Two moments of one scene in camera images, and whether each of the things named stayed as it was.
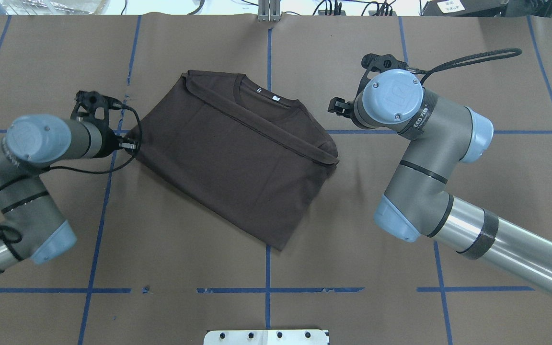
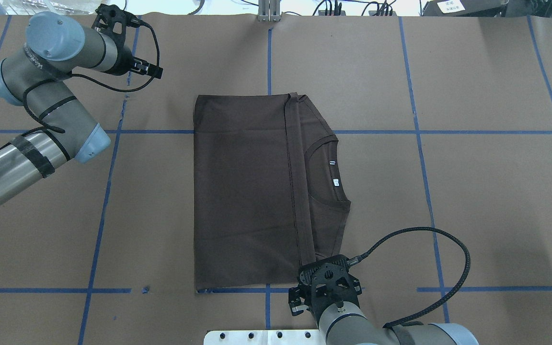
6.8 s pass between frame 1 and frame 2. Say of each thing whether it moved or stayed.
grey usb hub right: stayed
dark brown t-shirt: moved
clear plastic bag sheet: stayed
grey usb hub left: stayed
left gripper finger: moved
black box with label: stayed
